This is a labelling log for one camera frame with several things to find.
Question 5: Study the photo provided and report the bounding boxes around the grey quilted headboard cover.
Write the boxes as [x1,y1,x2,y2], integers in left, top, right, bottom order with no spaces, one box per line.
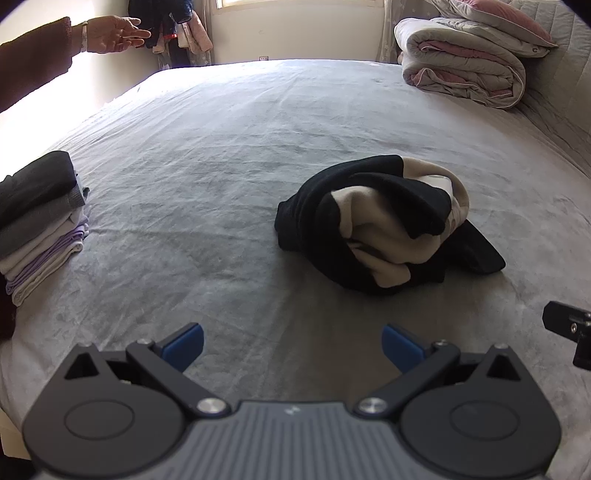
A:
[512,0,591,171]

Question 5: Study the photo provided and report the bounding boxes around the folded grey pink quilt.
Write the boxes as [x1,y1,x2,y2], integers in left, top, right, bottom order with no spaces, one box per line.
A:
[394,17,527,110]

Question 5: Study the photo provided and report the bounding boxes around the patterned grey curtain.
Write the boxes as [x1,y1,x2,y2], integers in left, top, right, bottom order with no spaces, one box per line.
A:
[376,0,407,63]

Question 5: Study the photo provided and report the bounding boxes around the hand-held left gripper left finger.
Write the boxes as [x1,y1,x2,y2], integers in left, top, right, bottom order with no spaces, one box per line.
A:
[64,322,232,419]

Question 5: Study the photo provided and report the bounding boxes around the another person's forearm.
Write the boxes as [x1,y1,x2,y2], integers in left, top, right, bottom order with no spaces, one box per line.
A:
[0,17,75,114]

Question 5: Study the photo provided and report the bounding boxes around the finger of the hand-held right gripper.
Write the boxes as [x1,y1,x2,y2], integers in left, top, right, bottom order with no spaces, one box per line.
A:
[542,301,591,343]

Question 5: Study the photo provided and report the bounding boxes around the stack of folded clothes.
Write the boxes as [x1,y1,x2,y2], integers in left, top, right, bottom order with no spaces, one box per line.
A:
[0,150,90,308]

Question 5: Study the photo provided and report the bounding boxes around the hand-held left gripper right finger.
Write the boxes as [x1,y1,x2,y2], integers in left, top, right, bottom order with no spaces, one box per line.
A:
[353,323,529,419]

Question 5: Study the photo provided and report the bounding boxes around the grey pink pillow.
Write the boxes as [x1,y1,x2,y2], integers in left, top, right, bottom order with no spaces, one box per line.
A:
[422,0,559,58]

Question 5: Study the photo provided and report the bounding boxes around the hanging dark clothes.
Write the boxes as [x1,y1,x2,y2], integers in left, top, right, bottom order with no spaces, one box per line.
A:
[127,0,214,70]

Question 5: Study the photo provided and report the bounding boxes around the black and beige sweatshirt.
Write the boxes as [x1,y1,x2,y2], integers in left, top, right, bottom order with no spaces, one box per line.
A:
[274,154,507,297]

